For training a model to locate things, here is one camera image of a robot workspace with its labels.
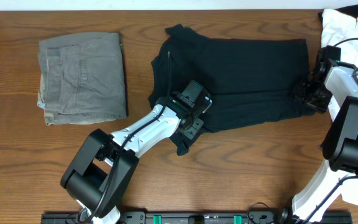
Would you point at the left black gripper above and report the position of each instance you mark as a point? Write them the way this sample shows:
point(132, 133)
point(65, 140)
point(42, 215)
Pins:
point(192, 134)

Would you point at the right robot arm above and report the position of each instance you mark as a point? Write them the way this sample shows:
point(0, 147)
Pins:
point(338, 173)

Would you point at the black t-shirt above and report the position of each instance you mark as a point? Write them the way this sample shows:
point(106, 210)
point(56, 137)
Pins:
point(250, 81)

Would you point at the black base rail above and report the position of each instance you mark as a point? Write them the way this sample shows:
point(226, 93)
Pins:
point(194, 218)

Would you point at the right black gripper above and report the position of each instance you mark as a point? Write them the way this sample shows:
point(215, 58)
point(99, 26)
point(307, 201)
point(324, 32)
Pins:
point(319, 106)

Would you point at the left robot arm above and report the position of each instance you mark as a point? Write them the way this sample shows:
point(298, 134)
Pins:
point(101, 170)

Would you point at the folded grey khaki pants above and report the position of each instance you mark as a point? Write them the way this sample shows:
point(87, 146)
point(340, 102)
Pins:
point(82, 78)

